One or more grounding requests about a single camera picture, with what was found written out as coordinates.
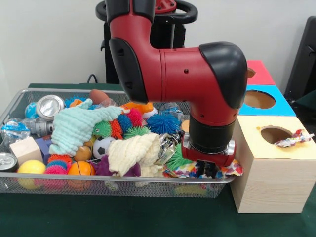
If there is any small soccer ball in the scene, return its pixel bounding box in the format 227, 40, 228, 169
92, 137, 115, 159

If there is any cream yellow cloth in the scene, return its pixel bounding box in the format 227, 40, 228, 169
107, 132, 163, 177

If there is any clear mesh bin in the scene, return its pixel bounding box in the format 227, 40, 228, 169
0, 88, 237, 199

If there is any pink spiky ball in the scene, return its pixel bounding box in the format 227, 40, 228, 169
44, 159, 69, 175

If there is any black upright panel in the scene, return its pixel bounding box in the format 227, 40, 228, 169
284, 16, 316, 107

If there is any mint green cloth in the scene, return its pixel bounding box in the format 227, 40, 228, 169
48, 99, 124, 157

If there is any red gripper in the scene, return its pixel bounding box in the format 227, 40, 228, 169
181, 132, 237, 167

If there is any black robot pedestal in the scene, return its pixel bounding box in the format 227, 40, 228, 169
96, 0, 198, 84

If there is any green spiky ball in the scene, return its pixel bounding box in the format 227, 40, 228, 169
166, 144, 193, 171

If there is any white patterned cloth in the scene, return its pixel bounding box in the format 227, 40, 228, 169
275, 129, 315, 149

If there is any wooden box with three holes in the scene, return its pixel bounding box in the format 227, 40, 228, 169
230, 60, 316, 214

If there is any blue spiky ball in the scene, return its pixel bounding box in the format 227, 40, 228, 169
146, 113, 181, 135

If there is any silver drink can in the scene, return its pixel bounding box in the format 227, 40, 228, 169
36, 95, 65, 121

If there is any small orange basketball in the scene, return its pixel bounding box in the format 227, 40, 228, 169
67, 161, 95, 189

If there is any dark green tablecloth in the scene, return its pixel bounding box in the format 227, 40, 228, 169
0, 83, 316, 237

